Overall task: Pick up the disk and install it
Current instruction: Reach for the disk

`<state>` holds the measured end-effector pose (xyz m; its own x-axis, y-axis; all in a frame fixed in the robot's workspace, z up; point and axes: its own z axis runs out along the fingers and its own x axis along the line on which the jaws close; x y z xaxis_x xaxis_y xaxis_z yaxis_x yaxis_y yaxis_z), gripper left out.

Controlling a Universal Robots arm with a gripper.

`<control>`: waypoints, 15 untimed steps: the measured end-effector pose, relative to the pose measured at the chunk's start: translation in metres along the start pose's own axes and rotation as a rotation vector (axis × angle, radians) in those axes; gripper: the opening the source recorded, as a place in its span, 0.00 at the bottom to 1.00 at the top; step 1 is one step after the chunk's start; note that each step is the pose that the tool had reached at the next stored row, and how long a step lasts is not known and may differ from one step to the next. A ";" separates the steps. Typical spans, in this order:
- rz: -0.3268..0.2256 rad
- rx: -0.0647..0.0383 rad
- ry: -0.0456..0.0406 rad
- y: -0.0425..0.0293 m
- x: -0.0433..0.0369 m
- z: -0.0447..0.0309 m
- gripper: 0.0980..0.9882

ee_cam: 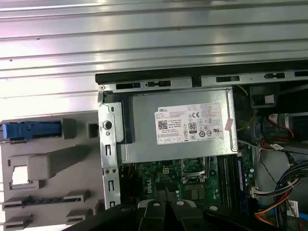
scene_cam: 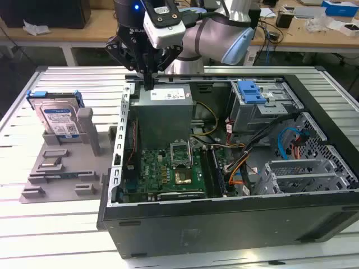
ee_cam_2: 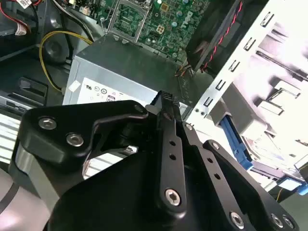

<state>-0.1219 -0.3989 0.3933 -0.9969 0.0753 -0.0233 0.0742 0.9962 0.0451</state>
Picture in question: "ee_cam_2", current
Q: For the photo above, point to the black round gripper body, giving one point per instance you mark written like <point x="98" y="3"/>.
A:
<point x="120" y="192"/>

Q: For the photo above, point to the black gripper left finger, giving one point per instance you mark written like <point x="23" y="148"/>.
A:
<point x="48" y="142"/>

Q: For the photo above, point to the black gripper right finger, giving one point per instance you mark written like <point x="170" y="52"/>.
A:
<point x="231" y="183"/>

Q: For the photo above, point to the hard disk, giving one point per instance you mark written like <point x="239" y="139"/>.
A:
<point x="234" y="142"/>

